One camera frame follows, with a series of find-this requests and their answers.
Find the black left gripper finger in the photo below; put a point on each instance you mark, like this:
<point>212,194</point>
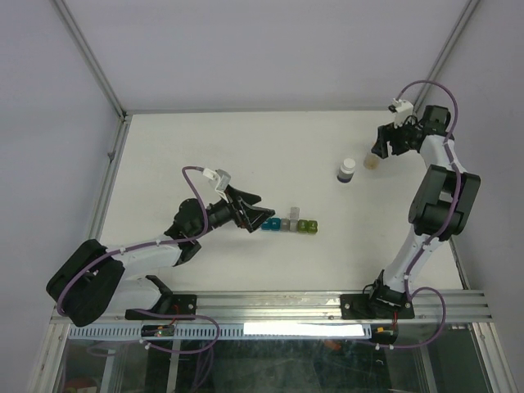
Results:
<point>238,199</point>
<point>253,217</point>

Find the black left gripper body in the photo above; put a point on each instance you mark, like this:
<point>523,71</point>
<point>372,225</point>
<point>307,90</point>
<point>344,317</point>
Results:
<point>222,212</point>

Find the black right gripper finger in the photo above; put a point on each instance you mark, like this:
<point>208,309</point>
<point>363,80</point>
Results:
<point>399,141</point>
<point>380,147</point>

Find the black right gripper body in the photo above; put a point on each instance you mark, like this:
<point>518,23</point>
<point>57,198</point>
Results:
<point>409,132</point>

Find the clear glass pill bottle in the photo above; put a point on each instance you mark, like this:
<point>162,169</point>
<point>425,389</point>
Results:
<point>371,161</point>

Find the weekly pill organizer strip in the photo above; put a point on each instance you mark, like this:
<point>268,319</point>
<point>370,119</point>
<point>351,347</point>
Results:
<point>293,223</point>

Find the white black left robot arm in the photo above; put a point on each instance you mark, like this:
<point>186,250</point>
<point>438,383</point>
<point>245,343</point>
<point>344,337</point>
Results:
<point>94,279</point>

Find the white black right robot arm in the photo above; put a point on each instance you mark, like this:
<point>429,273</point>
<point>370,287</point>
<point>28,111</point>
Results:
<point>440,208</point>

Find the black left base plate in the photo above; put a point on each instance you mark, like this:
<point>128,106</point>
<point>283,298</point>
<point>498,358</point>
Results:
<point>167,307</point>

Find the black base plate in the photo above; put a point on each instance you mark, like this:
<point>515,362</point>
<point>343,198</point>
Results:
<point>361,306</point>
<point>167,307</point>

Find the aluminium frame post left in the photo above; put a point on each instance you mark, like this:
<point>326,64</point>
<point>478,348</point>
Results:
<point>81,43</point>

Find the aluminium frame post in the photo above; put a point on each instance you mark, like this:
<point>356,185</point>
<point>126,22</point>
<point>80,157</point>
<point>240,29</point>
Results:
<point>81,43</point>
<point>459,27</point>

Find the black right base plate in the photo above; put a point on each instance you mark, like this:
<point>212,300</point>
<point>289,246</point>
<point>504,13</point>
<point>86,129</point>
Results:
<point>361,306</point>

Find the aluminium frame post right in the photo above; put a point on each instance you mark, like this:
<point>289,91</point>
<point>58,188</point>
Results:
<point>459,27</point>

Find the grey slotted cable duct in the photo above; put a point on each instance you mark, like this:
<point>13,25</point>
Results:
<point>225,331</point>

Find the aluminium mounting rail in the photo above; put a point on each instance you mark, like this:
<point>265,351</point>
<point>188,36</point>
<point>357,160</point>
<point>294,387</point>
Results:
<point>454,306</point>

